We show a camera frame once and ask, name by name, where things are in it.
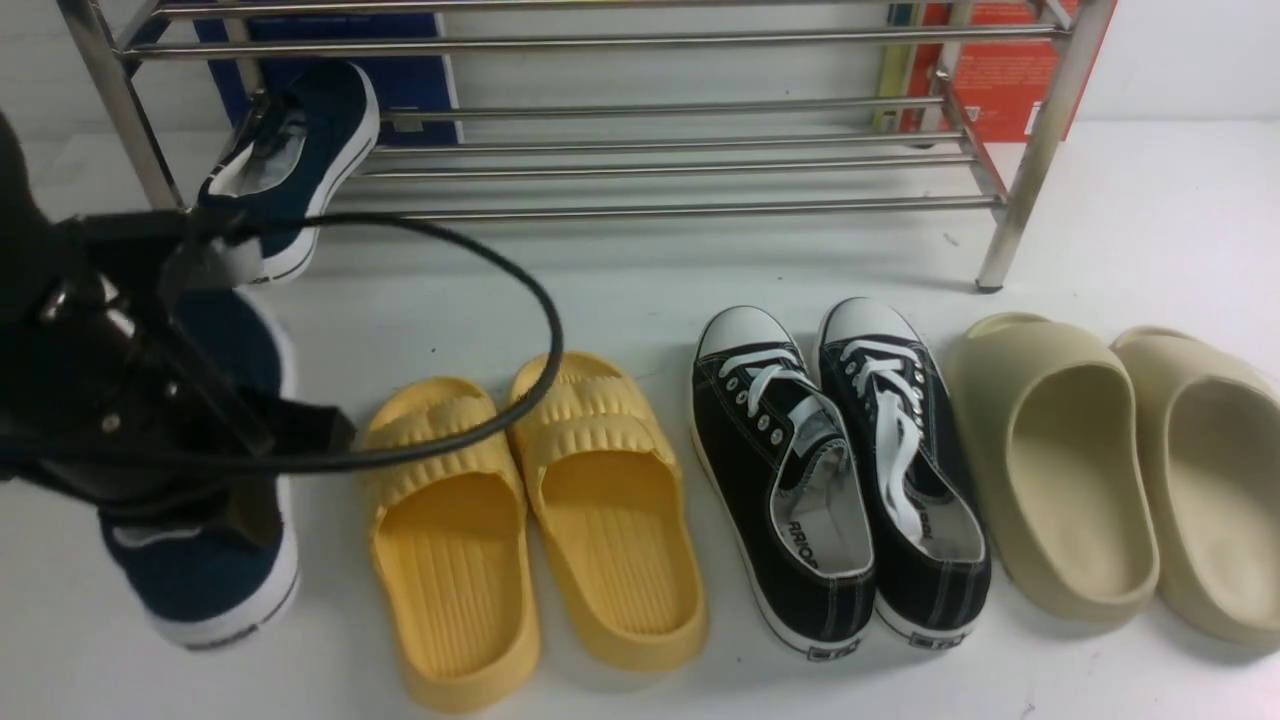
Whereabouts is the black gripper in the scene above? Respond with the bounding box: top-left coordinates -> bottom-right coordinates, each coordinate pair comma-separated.
0,211 -> 357,519

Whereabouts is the navy slip-on shoe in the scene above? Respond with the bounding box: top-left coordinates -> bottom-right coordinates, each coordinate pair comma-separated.
197,59 -> 380,220
99,290 -> 300,652

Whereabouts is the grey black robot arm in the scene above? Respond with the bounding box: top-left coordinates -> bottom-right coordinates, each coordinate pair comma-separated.
3,124 -> 355,520

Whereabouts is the blue box behind rack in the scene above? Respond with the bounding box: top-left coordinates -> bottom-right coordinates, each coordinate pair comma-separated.
186,1 -> 463,147

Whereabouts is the stainless steel shoe rack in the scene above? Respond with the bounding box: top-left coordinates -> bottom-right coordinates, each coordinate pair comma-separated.
56,1 -> 1117,293

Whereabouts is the yellow slide sandal left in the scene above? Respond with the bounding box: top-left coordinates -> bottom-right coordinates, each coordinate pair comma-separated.
355,432 -> 541,714

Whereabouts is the yellow slide sandal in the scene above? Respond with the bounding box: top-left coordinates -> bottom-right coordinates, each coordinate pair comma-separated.
355,432 -> 541,714
508,351 -> 709,673

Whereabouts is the yellow slide sandal right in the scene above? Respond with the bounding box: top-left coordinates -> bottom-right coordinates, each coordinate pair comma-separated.
508,351 -> 709,673

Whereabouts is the black canvas sneaker left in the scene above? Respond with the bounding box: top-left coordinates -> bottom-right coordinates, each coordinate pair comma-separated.
689,305 -> 876,664

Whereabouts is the black canvas sneaker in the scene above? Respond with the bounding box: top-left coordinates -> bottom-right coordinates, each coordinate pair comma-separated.
814,297 -> 995,651
689,305 -> 876,664

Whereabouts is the black canvas sneaker right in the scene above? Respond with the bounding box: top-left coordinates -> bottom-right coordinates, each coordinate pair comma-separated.
814,297 -> 995,651

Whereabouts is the beige foam slide left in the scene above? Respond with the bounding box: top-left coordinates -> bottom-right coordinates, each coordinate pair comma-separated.
943,313 -> 1160,626

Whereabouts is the beige foam slide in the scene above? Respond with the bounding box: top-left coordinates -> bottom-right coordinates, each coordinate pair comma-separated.
1111,325 -> 1279,651
943,313 -> 1160,626

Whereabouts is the orange red box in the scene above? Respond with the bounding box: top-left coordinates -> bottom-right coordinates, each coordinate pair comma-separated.
878,1 -> 1057,143

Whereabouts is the beige foam slide right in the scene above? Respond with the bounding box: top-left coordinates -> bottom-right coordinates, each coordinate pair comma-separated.
1111,325 -> 1279,651

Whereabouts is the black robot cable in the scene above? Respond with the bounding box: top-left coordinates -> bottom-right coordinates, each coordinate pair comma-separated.
0,211 -> 564,477

